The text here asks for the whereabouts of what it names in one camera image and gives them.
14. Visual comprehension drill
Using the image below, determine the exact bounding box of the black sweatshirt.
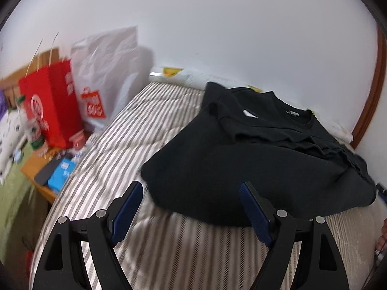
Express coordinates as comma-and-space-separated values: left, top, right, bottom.
141, 82, 377, 227

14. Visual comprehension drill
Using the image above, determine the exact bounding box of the person right hand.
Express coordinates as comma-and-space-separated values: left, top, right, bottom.
376, 219, 387, 251

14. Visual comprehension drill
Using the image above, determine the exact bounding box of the striped quilted mattress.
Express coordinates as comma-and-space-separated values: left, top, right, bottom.
31, 82, 386, 289

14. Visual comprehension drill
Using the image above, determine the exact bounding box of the blue small box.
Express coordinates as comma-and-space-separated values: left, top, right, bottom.
47, 158, 76, 195

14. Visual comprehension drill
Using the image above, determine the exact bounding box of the black smartphone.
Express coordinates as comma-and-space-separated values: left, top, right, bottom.
33, 153, 73, 186

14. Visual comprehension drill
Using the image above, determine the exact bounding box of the pink small cup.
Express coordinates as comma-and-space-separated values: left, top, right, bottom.
69, 130, 86, 151

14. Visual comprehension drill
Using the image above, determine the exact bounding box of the green bed sheet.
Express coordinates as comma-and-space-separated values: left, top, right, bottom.
1, 145, 47, 283

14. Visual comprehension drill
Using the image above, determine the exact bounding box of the wooden bedside table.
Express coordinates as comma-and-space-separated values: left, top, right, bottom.
21, 147, 64, 205

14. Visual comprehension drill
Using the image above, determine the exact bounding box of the plastic drink bottle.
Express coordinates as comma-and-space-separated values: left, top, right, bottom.
17, 95, 45, 151

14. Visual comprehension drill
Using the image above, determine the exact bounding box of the red paper shopping bag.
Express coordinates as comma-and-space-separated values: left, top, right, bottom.
18, 47, 83, 149

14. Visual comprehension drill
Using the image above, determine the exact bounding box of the purple plush toy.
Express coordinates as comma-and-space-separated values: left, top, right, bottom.
0, 88, 8, 120

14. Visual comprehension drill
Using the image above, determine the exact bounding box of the white plastic shopping bag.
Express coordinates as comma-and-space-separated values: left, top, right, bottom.
70, 26, 154, 132

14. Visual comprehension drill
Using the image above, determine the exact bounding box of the wooden headboard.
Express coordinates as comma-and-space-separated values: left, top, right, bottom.
1, 47, 60, 108

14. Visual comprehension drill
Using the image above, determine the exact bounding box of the white yellow rolled bolster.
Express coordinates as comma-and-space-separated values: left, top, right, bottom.
149, 67, 354, 144

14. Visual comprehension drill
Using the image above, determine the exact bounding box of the brown wooden door frame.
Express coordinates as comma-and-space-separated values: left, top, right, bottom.
350, 26, 386, 149

